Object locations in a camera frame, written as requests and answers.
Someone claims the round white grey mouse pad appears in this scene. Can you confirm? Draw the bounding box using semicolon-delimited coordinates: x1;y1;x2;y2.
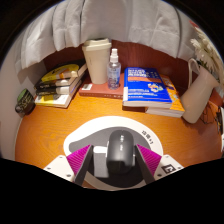
63;115;164;191

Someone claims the cream lidded tumbler cup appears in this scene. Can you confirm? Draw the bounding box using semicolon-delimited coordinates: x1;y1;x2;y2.
81;37;113;85

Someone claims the green dark mug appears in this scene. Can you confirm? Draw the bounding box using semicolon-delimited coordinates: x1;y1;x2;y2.
14;87;36;116

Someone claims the dark grey computer mouse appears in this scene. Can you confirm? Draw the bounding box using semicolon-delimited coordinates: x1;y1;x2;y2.
106;129;137;175

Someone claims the white pleated curtain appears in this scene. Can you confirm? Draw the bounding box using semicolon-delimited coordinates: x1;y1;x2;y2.
13;0;201;73

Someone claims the white ceramic pitcher vase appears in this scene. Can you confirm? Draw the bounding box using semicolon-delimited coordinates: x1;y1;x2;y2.
180;58;221;125

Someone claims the black thin book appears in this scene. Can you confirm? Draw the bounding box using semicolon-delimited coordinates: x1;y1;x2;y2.
34;73;85;91
35;80;82;97

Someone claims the yellow and white book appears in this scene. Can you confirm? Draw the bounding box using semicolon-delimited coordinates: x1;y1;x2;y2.
34;87;80;109

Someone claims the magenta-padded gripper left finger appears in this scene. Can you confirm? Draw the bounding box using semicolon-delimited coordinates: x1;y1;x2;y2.
43;143;94;186

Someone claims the blue cover book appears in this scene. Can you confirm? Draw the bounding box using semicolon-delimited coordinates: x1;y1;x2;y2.
122;67;174;109

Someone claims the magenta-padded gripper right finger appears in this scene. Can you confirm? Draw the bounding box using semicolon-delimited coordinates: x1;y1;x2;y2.
133;143;184;185

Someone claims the clear spray bottle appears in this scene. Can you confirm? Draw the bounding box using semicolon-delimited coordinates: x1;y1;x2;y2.
106;48;122;90

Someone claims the red hardcover book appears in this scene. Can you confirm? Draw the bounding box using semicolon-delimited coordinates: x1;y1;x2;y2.
78;72;126;100

